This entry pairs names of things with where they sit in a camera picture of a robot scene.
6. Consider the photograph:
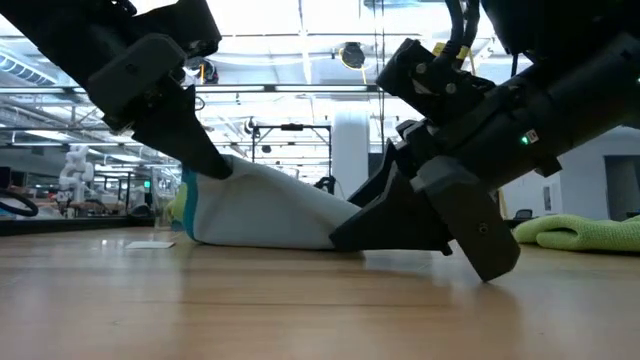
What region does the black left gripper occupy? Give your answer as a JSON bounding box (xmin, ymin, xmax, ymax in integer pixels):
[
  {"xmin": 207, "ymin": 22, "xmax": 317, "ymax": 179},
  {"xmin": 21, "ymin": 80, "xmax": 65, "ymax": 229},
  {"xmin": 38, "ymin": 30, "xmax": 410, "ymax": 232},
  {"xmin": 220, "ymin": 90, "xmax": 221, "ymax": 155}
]
[{"xmin": 87, "ymin": 32, "xmax": 235, "ymax": 181}]

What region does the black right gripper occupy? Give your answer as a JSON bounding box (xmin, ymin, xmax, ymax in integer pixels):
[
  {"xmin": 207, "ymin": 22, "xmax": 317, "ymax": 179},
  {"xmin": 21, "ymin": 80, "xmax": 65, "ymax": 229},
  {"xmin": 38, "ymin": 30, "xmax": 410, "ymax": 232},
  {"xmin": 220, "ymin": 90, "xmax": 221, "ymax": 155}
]
[{"xmin": 397, "ymin": 33, "xmax": 640, "ymax": 283}]

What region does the clear plastic bin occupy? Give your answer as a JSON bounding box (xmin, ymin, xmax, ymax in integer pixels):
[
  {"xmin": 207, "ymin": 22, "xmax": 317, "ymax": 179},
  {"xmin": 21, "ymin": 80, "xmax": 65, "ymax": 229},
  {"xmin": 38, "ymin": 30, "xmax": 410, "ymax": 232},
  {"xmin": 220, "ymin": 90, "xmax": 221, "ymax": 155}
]
[{"xmin": 149, "ymin": 167, "xmax": 189, "ymax": 231}]

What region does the blue microfiber towel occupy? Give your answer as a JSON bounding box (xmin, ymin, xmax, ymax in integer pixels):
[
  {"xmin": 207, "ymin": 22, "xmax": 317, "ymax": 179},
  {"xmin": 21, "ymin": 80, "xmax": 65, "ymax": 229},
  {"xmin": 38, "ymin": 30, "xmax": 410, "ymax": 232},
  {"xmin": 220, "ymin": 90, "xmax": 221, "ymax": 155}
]
[{"xmin": 180, "ymin": 154, "xmax": 362, "ymax": 251}]

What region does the white pillar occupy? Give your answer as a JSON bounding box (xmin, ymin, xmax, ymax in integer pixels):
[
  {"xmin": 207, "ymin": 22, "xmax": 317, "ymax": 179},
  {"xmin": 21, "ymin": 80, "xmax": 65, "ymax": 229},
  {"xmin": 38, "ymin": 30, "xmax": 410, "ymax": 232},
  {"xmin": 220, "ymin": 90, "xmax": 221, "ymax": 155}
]
[{"xmin": 331, "ymin": 110, "xmax": 372, "ymax": 201}]

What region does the long ceiling light strip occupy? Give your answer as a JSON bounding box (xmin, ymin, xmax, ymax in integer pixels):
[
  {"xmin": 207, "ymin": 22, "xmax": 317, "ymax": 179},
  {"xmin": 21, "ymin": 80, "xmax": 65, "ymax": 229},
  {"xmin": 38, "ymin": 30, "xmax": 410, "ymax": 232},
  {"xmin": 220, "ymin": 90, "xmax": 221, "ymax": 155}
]
[
  {"xmin": 194, "ymin": 84, "xmax": 266, "ymax": 94},
  {"xmin": 273, "ymin": 84, "xmax": 369, "ymax": 94}
]

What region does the grey door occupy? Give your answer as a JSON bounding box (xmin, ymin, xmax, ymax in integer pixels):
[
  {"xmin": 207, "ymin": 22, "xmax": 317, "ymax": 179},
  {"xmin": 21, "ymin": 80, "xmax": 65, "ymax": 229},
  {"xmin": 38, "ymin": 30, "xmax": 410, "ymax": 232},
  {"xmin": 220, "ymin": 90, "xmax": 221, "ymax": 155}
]
[{"xmin": 603, "ymin": 154, "xmax": 640, "ymax": 220}]

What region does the white robot figure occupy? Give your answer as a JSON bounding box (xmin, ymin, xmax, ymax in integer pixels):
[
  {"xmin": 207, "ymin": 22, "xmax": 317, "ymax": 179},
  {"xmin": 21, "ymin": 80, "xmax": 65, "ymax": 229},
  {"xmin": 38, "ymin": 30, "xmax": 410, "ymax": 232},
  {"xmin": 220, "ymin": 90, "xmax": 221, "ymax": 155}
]
[{"xmin": 58, "ymin": 144, "xmax": 96, "ymax": 204}]

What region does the black ceiling cable reel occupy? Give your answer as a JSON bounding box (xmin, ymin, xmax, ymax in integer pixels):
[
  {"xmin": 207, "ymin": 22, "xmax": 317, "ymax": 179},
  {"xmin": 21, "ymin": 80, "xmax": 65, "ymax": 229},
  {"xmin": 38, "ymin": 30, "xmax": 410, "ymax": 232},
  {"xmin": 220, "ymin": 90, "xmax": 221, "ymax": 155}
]
[
  {"xmin": 185, "ymin": 55, "xmax": 220, "ymax": 85},
  {"xmin": 339, "ymin": 41, "xmax": 367, "ymax": 71}
]

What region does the black distant station frame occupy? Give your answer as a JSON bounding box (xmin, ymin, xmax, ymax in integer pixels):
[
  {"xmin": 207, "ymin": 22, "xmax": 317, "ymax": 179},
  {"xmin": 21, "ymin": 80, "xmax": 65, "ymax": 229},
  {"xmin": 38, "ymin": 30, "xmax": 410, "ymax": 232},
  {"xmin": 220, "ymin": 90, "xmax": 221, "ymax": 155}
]
[{"xmin": 251, "ymin": 123, "xmax": 333, "ymax": 179}]

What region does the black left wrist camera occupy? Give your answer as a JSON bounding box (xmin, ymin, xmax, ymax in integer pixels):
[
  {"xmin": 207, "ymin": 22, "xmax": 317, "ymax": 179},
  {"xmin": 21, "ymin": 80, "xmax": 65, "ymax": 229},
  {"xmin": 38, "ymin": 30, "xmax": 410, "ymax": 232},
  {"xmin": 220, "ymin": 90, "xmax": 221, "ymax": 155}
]
[{"xmin": 130, "ymin": 0, "xmax": 223, "ymax": 57}]

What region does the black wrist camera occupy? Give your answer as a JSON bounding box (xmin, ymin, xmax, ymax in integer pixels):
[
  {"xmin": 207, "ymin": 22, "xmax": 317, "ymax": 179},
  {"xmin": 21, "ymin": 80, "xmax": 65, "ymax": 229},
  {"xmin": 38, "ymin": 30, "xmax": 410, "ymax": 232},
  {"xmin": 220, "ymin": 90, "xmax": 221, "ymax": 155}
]
[
  {"xmin": 130, "ymin": 0, "xmax": 223, "ymax": 57},
  {"xmin": 375, "ymin": 37, "xmax": 497, "ymax": 126}
]

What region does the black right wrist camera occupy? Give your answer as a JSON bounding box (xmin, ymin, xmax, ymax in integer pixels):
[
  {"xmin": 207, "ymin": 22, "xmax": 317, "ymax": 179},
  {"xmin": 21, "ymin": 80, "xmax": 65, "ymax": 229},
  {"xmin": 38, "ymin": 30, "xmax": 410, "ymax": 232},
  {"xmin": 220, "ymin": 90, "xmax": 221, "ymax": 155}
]
[{"xmin": 375, "ymin": 37, "xmax": 497, "ymax": 126}]

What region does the yellow cable tag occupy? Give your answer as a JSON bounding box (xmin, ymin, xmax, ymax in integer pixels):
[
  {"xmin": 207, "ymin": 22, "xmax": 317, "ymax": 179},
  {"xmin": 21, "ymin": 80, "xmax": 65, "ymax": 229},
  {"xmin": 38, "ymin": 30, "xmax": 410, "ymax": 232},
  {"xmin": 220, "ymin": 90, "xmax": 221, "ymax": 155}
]
[{"xmin": 432, "ymin": 42, "xmax": 471, "ymax": 62}]

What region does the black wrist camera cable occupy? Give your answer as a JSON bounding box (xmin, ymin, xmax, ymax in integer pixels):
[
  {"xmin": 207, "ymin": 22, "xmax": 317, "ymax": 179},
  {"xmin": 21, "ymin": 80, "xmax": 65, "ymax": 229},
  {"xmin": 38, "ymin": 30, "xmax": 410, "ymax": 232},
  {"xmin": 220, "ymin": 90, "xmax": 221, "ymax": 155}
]
[{"xmin": 442, "ymin": 0, "xmax": 482, "ymax": 51}]

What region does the black arm base cable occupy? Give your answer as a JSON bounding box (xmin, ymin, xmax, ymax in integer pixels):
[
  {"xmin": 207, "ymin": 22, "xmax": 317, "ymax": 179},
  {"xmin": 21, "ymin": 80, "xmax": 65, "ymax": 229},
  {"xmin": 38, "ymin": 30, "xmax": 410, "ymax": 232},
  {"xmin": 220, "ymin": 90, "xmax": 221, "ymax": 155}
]
[{"xmin": 0, "ymin": 187, "xmax": 40, "ymax": 217}]

